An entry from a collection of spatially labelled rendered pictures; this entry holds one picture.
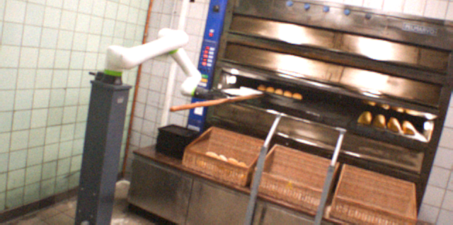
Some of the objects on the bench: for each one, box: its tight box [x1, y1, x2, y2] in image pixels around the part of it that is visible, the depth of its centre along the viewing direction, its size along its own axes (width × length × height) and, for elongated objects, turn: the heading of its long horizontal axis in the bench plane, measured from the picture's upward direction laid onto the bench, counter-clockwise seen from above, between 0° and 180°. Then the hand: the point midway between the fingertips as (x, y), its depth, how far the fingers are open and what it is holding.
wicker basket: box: [182, 127, 270, 186], centre depth 301 cm, size 49×56×28 cm
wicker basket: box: [250, 144, 340, 212], centre depth 278 cm, size 49×56×28 cm
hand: (227, 100), depth 269 cm, fingers closed on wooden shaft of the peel, 3 cm apart
